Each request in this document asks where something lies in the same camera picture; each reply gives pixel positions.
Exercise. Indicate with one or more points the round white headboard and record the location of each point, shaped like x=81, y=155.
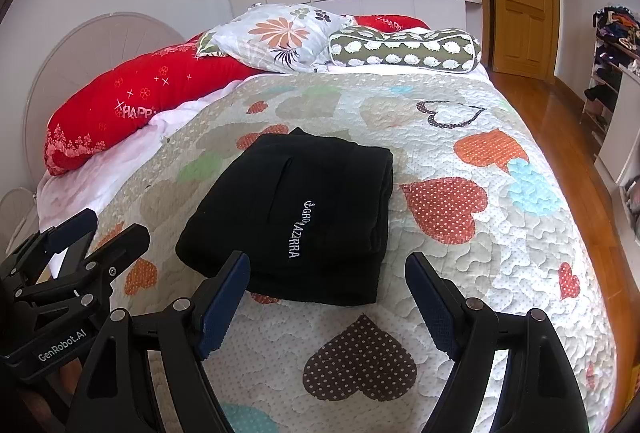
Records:
x=90, y=43

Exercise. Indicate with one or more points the white floral pillow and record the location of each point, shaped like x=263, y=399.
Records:
x=280, y=35

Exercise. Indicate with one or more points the small red pillow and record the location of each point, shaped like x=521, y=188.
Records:
x=390, y=21

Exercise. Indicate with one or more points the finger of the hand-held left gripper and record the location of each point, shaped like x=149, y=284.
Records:
x=70, y=230
x=117, y=248

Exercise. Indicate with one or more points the heart print quilt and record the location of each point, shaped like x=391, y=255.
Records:
x=350, y=113

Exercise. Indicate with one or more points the white bed sheet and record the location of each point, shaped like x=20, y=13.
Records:
x=100, y=173

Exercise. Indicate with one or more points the black pants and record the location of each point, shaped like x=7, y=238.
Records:
x=300, y=193

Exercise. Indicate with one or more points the rack with clothes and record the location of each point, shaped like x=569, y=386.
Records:
x=607, y=63

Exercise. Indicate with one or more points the long red pillow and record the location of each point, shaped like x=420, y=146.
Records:
x=125, y=88

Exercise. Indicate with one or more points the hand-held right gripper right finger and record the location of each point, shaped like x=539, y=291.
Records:
x=432, y=303

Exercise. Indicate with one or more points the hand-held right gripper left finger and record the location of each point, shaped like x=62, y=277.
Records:
x=222, y=313

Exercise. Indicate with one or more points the white cabinet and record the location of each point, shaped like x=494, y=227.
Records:
x=625, y=128

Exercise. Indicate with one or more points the green patterned bolster pillow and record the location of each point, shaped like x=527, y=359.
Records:
x=400, y=48

